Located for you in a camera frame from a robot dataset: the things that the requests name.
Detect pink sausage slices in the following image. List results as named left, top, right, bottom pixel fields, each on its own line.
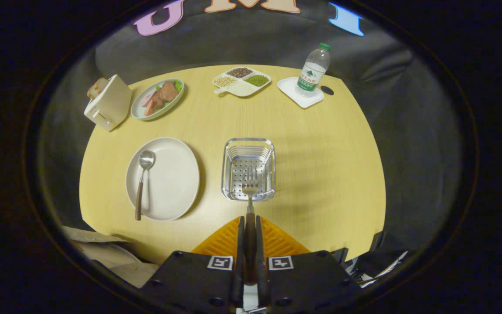
left=141, top=89, right=164, bottom=116

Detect crumpled brown paper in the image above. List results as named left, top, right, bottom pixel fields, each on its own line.
left=61, top=226, right=160, bottom=288

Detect fork with wooden handle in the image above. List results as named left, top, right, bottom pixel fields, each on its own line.
left=241, top=167, right=259, bottom=286

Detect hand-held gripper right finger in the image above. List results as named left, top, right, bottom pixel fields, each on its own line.
left=256, top=215, right=363, bottom=314

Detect round white plate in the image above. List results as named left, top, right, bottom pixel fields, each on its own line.
left=125, top=137, right=200, bottom=222

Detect spoon with wooden handle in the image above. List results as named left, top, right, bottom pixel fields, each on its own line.
left=135, top=150, right=155, bottom=221

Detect pile of dark beans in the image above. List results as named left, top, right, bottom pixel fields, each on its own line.
left=227, top=67, right=254, bottom=79

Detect brown meat piece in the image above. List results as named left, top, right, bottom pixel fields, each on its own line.
left=159, top=81, right=180, bottom=103

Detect white toaster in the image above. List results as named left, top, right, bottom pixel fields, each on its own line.
left=84, top=74, right=132, bottom=132

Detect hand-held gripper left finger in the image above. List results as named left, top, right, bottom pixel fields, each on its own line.
left=139, top=216, right=245, bottom=314

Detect pale green food plate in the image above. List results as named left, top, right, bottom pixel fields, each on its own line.
left=130, top=78, right=185, bottom=121

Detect white square tray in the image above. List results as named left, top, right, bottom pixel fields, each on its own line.
left=277, top=77, right=325, bottom=109

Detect metal wire basket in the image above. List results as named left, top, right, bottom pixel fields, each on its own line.
left=221, top=138, right=276, bottom=202

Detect white divided dish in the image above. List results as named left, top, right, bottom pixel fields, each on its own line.
left=212, top=66, right=272, bottom=98

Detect clear plastic water bottle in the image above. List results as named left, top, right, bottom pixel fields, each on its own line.
left=295, top=43, right=332, bottom=98

